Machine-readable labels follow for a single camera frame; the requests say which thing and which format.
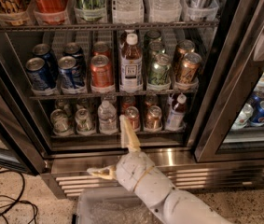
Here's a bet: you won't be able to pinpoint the orange soda can middle shelf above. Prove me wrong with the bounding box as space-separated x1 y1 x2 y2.
90 55 115 93

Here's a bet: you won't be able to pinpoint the tea bottle bottom shelf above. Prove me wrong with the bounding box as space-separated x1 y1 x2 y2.
165 93 187 131

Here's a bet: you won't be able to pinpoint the clear water bottle bottom shelf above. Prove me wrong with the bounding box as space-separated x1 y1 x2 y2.
98 101 118 134

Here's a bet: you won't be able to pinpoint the tea bottle shelf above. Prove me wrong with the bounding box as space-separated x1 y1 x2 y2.
165 93 187 131
120 33 143 92

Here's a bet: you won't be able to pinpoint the steel fridge door frame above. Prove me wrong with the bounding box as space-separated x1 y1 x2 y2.
188 0 264 163

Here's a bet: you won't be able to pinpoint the blue pepsi can right fridge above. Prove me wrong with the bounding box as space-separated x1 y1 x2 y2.
250 101 264 126

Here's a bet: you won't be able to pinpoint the clear plastic storage bin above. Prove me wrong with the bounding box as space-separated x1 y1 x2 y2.
76 184 178 224

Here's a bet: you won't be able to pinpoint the green 7up can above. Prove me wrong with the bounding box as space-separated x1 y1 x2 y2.
50 109 74 136
75 108 94 135

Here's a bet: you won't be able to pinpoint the red soda can bottom shelf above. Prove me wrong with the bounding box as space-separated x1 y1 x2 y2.
124 106 140 132

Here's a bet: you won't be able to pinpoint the red coca cola can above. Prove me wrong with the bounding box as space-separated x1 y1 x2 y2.
35 0 68 25

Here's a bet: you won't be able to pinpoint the green 7up can left front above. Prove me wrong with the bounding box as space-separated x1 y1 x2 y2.
50 109 74 136

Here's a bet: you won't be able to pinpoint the black floor cables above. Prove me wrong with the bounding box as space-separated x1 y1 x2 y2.
0 161 39 224

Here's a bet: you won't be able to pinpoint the blue pepsi can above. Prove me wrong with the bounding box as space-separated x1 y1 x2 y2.
25 57 56 96
58 56 86 94

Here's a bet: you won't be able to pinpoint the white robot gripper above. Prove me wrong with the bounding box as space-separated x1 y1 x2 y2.
87 115 174 208

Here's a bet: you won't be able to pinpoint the copper lacroix can middle shelf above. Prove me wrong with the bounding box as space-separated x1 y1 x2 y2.
174 52 201 90

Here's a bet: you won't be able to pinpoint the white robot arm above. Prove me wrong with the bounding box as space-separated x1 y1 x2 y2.
87 115 232 224

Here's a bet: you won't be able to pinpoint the orange soda can bottom shelf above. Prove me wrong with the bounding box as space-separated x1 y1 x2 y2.
145 105 162 132

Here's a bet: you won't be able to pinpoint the silver can top shelf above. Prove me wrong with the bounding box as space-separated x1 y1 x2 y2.
181 0 218 22

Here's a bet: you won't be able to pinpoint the orange soda can shelf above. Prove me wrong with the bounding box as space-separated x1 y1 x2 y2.
90 55 115 93
145 105 162 132

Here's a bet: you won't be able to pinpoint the blue pepsi can far left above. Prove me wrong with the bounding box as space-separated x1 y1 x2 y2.
25 57 56 96

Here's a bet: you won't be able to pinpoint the green lacroix can middle shelf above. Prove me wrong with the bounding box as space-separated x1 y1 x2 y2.
147 53 171 91

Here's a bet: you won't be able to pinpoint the tea bottle middle shelf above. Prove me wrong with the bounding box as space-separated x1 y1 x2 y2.
120 33 143 92

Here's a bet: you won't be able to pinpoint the green can top shelf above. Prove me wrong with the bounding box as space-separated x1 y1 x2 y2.
76 0 106 22

